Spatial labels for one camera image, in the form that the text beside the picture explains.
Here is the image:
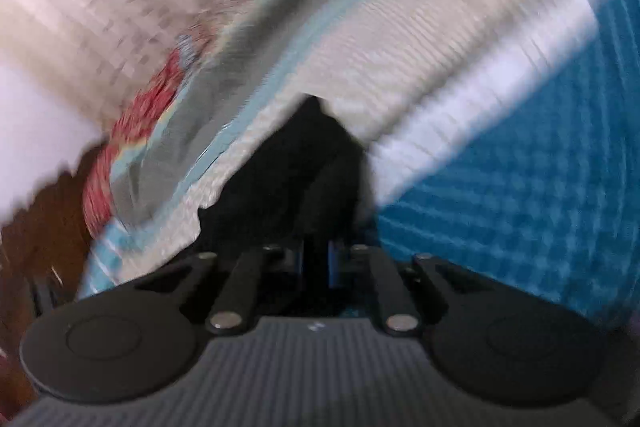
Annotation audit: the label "teal beige patterned bedspread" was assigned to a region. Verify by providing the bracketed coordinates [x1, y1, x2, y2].
[75, 0, 640, 340]

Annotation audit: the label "dark wooden headboard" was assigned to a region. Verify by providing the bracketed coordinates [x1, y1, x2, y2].
[0, 141, 117, 414]

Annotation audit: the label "red patchwork quilt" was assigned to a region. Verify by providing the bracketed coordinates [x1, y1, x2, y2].
[81, 0, 312, 239]

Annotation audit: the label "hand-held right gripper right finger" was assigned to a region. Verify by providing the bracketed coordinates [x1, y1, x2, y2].
[327, 243, 496, 336]

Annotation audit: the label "black pants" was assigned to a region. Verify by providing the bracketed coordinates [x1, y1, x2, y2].
[196, 94, 382, 319]

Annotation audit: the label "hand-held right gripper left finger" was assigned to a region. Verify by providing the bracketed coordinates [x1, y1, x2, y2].
[132, 244, 307, 338]

